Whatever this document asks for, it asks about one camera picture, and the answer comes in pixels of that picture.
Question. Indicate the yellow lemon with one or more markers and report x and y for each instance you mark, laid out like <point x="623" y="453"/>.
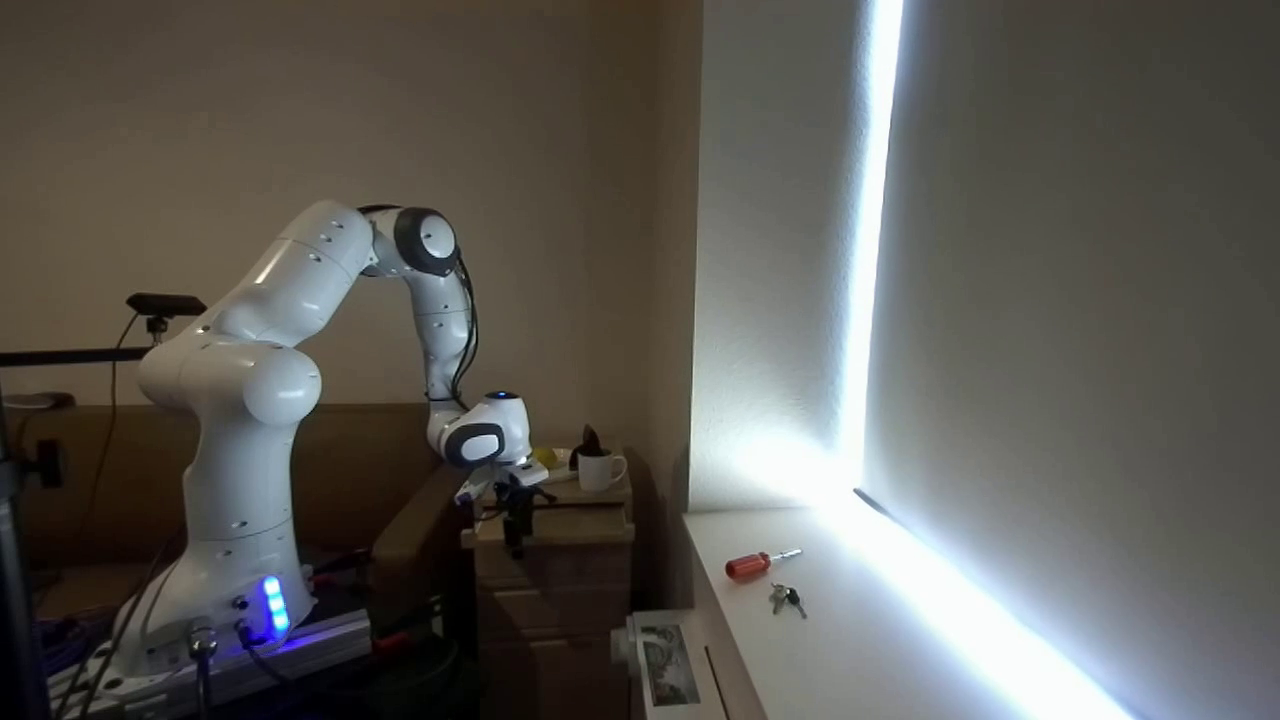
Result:
<point x="548" y="456"/>

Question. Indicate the black camera on stand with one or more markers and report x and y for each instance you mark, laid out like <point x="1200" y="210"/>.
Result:
<point x="160" y="305"/>

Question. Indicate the brown leather armchair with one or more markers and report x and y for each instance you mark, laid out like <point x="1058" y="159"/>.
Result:
<point x="361" y="453"/>

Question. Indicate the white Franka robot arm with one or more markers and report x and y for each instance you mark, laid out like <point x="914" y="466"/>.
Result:
<point x="243" y="384"/>

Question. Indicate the white mug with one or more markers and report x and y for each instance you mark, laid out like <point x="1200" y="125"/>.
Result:
<point x="600" y="472"/>

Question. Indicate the grey window roller blind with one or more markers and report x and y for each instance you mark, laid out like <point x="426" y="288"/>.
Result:
<point x="1092" y="293"/>

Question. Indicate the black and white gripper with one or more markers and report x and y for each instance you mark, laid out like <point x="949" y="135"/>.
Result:
<point x="515" y="486"/>

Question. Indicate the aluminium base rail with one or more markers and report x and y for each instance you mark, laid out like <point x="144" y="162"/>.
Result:
<point x="304" y="647"/>

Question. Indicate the black tool in mug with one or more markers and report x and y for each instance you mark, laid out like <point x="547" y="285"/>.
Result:
<point x="586" y="441"/>

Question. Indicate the black camera boom pole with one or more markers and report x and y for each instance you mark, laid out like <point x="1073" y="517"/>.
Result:
<point x="66" y="358"/>

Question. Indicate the small bunch of keys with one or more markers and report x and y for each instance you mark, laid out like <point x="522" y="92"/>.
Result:
<point x="786" y="600"/>

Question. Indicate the white round plate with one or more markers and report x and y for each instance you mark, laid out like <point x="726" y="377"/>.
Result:
<point x="560" y="472"/>

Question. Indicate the white window sill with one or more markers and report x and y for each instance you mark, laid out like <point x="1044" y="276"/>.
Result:
<point x="854" y="641"/>

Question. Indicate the light wooden nightstand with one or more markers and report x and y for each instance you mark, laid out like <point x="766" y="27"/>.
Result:
<point x="560" y="613"/>

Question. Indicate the wooden nightstand drawer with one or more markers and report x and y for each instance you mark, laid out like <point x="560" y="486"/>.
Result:
<point x="586" y="528"/>

